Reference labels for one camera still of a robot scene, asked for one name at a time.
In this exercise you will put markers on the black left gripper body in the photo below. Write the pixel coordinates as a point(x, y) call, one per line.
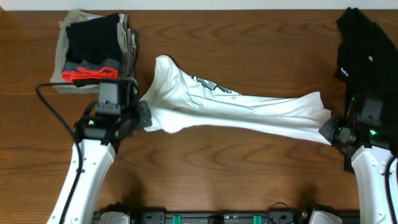
point(130, 115)

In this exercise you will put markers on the folded khaki garment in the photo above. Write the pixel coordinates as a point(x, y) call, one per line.
point(126, 39)

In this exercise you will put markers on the white t-shirt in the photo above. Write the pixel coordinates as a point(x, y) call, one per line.
point(177, 100)

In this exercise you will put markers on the black t-shirt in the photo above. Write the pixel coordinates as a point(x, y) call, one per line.
point(367, 63)

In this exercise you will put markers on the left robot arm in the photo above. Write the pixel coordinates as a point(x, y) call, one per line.
point(96, 139)

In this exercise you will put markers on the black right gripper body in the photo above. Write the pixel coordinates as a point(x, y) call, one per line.
point(337, 134)

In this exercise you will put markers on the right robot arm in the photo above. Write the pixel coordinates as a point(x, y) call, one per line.
point(369, 155)

